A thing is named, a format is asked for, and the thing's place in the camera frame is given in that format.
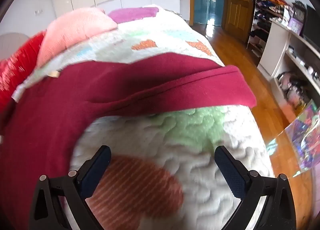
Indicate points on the patchwork quilt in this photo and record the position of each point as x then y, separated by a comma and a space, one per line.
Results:
200, 144

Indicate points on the colourful glossy floor mat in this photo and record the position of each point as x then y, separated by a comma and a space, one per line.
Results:
305, 134

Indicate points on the maroon garment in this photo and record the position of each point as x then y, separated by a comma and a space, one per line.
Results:
125, 79

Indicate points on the purple picture frame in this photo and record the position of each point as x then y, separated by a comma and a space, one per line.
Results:
295, 25

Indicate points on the rack with clothes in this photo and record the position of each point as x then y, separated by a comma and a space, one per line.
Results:
262, 19

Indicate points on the white wall socket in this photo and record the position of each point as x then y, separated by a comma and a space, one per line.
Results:
38, 12

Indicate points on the grey headboard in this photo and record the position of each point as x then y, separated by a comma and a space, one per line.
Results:
10, 44

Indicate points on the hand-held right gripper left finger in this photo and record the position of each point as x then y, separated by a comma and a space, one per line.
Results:
96, 170

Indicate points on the black monitor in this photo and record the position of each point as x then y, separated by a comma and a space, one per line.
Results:
312, 24

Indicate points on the white shelf unit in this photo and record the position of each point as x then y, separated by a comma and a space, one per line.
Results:
275, 44

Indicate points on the dark table clock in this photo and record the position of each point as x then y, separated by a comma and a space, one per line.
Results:
299, 13

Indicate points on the wooden door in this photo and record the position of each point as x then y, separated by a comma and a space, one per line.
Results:
237, 2

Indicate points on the magenta cloth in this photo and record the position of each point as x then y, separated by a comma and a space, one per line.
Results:
132, 14

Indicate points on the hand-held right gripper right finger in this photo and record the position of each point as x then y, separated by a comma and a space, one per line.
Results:
230, 170

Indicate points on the red floral comforter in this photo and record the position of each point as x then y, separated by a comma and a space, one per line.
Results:
15, 69

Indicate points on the pink pillow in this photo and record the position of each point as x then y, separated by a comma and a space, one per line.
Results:
75, 27

